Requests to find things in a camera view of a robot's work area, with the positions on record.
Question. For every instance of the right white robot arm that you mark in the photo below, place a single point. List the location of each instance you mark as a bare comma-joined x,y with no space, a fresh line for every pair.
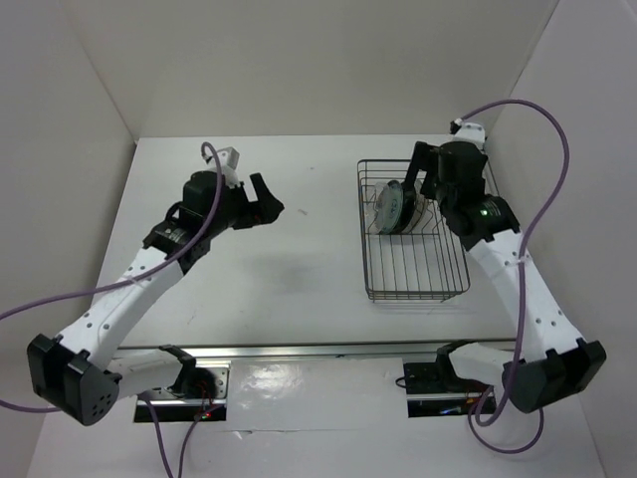
551,360

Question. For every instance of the blue patterned ceramic plate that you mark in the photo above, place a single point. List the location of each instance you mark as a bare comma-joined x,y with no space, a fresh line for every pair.
396,189

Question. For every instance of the aluminium front rail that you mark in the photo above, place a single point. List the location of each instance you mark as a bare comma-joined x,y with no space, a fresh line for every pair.
324,350

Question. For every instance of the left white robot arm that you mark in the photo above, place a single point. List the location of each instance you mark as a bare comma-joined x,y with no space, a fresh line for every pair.
78,372

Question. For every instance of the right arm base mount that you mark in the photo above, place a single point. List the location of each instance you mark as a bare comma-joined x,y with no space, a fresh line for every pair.
427,395

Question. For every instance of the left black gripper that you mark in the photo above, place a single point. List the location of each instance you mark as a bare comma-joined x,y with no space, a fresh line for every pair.
252,214

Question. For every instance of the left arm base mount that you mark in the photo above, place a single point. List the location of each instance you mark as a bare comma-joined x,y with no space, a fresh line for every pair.
205,397

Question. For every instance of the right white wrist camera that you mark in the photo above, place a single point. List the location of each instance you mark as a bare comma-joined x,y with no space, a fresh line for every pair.
467,131

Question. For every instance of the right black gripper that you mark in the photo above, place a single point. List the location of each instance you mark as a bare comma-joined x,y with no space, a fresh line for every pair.
423,157

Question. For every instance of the clear ribbed glass plate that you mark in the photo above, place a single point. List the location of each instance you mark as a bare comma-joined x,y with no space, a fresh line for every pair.
379,208

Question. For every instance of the metal wire dish rack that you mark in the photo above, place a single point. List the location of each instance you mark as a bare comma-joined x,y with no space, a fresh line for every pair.
428,264

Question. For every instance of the frosted beige glass plate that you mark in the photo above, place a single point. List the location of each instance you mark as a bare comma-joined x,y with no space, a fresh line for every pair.
420,206

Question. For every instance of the black round plate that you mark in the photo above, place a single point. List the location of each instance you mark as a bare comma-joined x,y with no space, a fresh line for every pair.
407,212

